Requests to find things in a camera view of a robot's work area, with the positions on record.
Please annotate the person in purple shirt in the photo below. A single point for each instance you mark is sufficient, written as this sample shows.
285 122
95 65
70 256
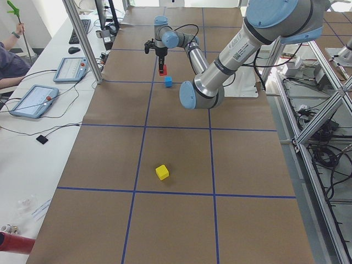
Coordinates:
13 67

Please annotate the teach pendant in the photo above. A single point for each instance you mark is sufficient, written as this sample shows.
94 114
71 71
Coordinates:
35 102
71 70

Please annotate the lower teach pendant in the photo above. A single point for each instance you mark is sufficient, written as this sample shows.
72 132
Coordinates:
35 102

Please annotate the aluminium frame post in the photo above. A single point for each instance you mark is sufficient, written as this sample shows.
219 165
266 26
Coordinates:
82 36

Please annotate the red block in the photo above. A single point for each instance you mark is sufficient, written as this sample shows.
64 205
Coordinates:
162 70

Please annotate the red fire extinguisher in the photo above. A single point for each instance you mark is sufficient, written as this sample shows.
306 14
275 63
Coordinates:
16 244

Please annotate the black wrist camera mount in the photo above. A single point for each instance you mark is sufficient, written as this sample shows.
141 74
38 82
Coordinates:
149 45

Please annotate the black computer mouse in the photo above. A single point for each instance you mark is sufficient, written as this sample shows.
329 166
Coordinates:
73 50

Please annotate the small black square pad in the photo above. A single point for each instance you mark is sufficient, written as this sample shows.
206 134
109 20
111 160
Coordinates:
42 139

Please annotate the upper teach pendant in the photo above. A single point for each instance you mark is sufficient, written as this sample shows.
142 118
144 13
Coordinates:
71 70

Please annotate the blue block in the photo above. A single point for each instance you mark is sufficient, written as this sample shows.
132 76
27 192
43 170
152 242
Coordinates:
168 82

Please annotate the aluminium table frame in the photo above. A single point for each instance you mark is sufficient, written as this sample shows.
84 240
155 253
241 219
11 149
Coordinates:
313 84

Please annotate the grey robot arm base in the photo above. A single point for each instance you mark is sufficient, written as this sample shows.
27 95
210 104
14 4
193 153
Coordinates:
344 54

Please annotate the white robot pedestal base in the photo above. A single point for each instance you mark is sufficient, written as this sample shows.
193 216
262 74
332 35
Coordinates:
242 84

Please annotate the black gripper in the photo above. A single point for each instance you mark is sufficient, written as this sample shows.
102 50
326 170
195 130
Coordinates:
160 51

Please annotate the yellow block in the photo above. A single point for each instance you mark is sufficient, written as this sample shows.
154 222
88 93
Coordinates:
162 172

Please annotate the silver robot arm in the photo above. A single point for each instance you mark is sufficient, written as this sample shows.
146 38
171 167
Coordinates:
265 21

